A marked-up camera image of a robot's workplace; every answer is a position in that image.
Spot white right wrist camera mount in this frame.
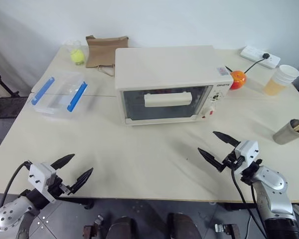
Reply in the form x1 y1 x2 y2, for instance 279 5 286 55
234 140 260 173

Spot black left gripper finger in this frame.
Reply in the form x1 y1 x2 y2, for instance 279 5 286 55
50 153 76 170
69 167 94 194

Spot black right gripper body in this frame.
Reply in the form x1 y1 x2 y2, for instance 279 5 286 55
222 146 247 171

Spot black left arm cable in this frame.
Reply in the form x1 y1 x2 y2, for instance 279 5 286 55
0 161 32 208

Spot brown paper bag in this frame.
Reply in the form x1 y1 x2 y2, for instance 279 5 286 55
85 35 130 77

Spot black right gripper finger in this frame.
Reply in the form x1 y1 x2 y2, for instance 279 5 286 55
212 131 240 148
197 147 226 173

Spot stack of white paper cups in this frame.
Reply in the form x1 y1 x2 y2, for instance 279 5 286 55
263 64 299 96

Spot black plug with cable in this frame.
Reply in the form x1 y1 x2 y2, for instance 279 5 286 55
244 52 271 74

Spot clear plastic cup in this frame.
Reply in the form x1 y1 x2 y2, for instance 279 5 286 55
64 39 87 66

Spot brown metal bracket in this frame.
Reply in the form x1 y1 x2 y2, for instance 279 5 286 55
214 223 242 239
83 215 105 239

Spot grey metal cup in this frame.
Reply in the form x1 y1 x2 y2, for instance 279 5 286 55
272 119 299 146

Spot cream toaster oven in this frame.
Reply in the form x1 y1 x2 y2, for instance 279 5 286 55
115 45 234 126

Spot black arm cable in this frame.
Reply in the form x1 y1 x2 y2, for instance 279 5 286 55
230 170 268 239
0 161 32 208

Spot clear plastic container blue clips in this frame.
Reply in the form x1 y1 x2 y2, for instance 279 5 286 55
29 70 89 118

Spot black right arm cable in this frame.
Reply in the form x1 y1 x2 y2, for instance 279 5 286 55
230 170 268 239

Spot black mesh seat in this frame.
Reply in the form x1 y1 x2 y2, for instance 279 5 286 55
0 97 31 120

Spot dark rounded shape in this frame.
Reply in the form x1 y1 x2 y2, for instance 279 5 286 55
109 216 135 239
166 212 199 239

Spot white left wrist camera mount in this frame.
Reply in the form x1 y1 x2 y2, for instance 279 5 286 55
28 162 57 200

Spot yellow-green tennis ball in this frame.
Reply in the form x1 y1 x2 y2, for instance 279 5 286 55
70 49 85 64

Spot white power strip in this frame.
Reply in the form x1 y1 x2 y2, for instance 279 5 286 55
240 45 282 69

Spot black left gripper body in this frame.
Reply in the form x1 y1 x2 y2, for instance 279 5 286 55
47 171 74 200

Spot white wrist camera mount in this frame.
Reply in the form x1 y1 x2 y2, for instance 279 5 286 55
234 140 260 173
28 162 57 200

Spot black metal stand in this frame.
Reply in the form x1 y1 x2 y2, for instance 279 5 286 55
0 69 21 99

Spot orange toy fruit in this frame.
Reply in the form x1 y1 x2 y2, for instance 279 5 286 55
225 65 247 91

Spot glass oven door with handle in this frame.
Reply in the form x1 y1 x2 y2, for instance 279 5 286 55
119 85 214 121

